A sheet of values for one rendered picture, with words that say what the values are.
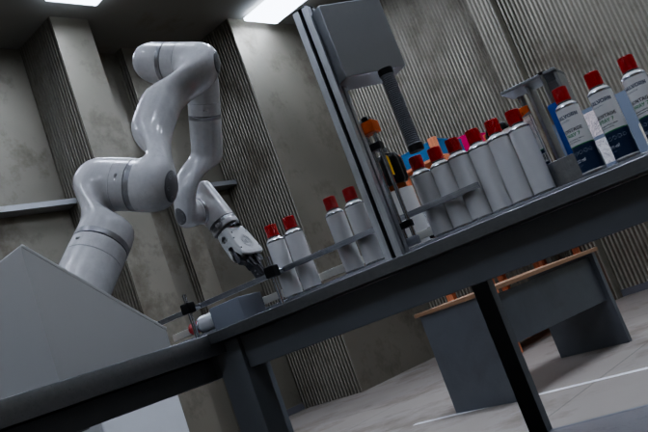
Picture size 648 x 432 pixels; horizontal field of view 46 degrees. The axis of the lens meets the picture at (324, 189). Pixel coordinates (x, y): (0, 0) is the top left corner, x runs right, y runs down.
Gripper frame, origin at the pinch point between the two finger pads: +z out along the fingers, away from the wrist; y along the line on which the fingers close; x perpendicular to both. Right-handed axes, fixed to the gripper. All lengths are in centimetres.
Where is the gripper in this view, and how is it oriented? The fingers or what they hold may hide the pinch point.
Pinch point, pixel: (259, 272)
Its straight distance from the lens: 214.2
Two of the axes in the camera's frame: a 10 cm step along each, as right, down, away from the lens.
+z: 6.0, 7.3, -3.2
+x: -6.3, 6.8, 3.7
